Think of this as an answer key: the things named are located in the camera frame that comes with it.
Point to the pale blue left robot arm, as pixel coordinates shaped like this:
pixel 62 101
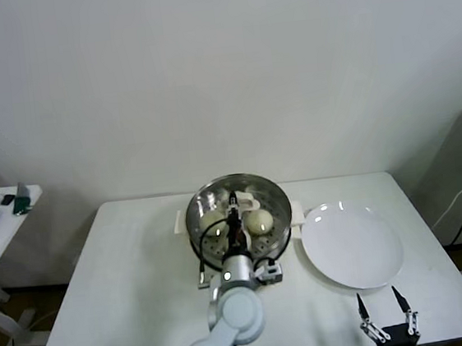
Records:
pixel 238 317

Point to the steel perforated steamer basket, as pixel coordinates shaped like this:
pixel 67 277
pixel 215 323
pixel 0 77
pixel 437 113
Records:
pixel 298 212

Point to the white round plate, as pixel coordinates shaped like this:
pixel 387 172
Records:
pixel 347 251

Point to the white side table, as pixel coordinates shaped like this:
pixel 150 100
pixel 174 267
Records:
pixel 11 241

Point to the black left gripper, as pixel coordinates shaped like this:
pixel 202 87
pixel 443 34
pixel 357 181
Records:
pixel 234 238

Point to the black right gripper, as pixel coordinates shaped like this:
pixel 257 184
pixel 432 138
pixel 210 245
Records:
pixel 399 337

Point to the green and grey tool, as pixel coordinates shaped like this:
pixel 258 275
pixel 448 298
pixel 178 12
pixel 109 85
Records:
pixel 20 203

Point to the white steamed baozi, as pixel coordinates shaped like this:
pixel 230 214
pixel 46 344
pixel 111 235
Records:
pixel 212 224
pixel 259 222

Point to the small black item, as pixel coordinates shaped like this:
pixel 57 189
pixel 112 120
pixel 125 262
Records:
pixel 8 199

